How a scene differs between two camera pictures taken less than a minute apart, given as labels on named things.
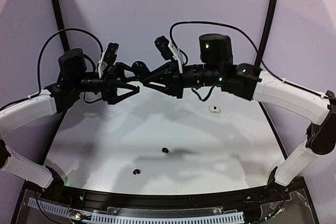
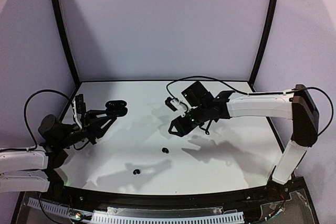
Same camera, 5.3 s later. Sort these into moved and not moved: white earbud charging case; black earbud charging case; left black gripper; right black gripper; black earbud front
Moved: black earbud charging case; left black gripper; right black gripper; white earbud charging case
Not moved: black earbud front
